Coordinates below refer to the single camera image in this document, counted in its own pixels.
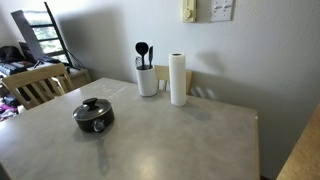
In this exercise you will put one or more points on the glass lid with black knob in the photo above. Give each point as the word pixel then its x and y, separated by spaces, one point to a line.
pixel 91 108

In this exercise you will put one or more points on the black cooking pot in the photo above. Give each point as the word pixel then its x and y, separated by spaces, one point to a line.
pixel 98 124

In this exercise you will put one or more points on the white utensil holder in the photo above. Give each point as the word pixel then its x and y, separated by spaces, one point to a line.
pixel 146 79

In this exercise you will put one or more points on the wooden chair behind table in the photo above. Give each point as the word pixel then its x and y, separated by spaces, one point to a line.
pixel 163 79

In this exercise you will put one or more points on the white paper towel roll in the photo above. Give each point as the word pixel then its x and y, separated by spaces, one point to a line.
pixel 177 75

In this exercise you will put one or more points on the metal whisk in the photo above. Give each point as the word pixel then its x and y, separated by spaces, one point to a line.
pixel 138 61

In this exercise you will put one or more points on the black spatula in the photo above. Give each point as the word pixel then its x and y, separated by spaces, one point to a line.
pixel 150 56

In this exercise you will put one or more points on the black ladle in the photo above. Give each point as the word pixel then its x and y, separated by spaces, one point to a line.
pixel 142 49

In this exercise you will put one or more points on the wooden chair at left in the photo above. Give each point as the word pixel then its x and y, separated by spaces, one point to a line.
pixel 35 87

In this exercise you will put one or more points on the cluttered side table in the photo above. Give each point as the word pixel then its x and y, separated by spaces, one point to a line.
pixel 13 61

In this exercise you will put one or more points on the beige wall thermostat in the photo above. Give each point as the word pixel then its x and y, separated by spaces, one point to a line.
pixel 189 10

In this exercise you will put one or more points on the white light switch plate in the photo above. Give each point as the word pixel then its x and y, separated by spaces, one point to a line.
pixel 221 10

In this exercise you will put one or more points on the black leaning ladder frame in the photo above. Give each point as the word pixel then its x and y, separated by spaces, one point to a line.
pixel 42 36

